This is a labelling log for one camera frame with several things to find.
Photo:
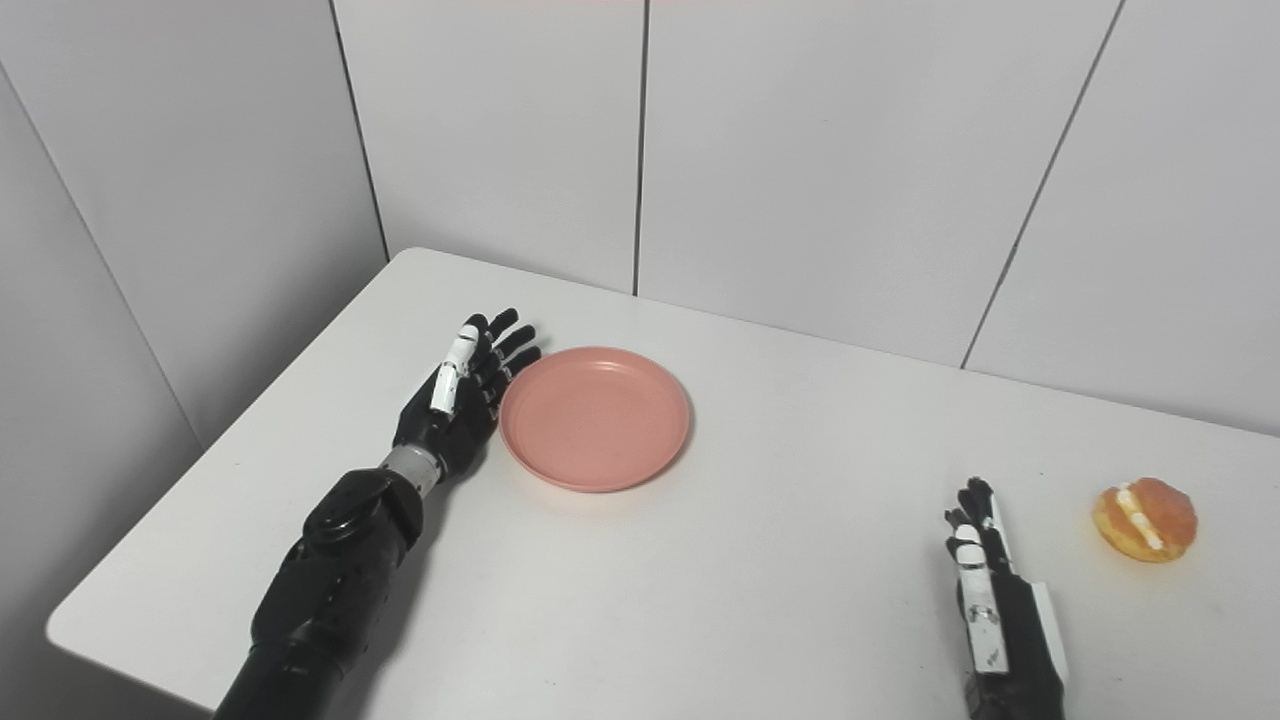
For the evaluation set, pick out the pink round plate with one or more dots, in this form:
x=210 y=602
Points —
x=595 y=420

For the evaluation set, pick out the cream puff pastry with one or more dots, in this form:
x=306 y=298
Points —
x=1150 y=520

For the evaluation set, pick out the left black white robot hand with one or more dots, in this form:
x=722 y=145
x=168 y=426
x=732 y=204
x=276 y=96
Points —
x=455 y=430

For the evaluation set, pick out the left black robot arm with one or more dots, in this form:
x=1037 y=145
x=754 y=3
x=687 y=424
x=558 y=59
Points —
x=330 y=590

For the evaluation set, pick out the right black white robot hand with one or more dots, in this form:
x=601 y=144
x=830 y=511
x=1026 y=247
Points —
x=1010 y=640

